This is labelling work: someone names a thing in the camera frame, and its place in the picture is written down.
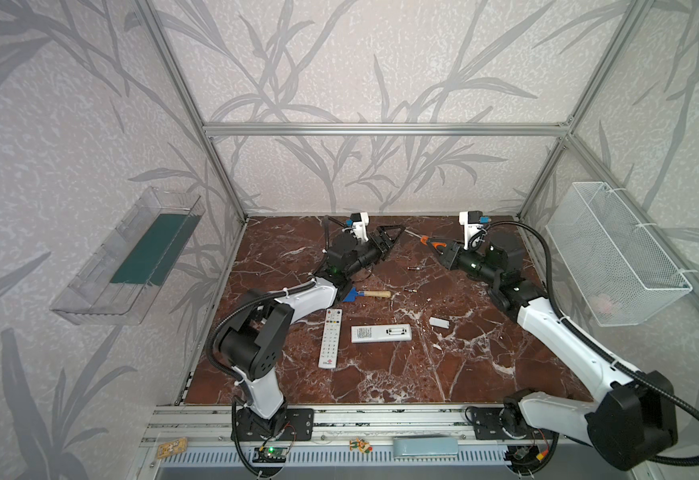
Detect white remote control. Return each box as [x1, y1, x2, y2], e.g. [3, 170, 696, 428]
[351, 324, 413, 343]
[319, 309, 343, 369]

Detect white battery cover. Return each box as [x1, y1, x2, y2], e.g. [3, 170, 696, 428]
[429, 317, 451, 329]

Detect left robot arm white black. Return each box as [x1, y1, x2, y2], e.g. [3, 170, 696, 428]
[205, 215, 405, 423]

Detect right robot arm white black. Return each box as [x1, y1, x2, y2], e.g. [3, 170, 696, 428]
[427, 233, 677, 471]

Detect pink object in basket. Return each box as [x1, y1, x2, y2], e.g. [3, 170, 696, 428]
[587, 293, 617, 317]

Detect small orange green connector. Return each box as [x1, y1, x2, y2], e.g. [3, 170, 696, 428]
[349, 438, 373, 454]

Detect left green led controller board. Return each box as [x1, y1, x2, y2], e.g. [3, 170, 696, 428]
[252, 446, 290, 464]

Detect tan circuit board piece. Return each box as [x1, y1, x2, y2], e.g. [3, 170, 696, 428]
[155, 437, 189, 460]

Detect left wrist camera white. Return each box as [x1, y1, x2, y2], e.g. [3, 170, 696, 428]
[349, 212, 369, 244]

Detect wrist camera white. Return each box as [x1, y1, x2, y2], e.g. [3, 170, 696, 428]
[349, 212, 369, 244]
[459, 210, 491, 251]

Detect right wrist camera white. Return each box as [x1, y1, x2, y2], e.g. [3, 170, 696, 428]
[459, 210, 491, 251]

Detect blue toy shovel wooden handle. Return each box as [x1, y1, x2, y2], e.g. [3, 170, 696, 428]
[343, 288, 391, 303]

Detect right black corrugated cable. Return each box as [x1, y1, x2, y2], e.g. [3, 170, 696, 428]
[483, 220, 699, 467]

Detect black corrugated cable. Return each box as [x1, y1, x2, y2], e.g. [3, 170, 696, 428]
[204, 215, 351, 385]
[483, 220, 699, 467]

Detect left black corrugated cable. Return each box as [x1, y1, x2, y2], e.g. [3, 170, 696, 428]
[204, 215, 351, 385]

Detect white wire mesh basket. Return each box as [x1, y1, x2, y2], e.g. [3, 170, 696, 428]
[545, 182, 693, 327]

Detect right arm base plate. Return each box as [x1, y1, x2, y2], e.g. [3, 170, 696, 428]
[465, 406, 527, 440]

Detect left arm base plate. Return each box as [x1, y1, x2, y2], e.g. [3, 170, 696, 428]
[235, 407, 315, 442]

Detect right controller board wires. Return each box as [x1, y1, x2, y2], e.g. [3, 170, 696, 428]
[503, 440, 551, 475]

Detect grey rectangular box on rail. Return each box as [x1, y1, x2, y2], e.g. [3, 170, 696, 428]
[393, 436, 459, 459]

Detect clear plastic wall shelf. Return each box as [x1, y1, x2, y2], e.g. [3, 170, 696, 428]
[51, 187, 206, 326]

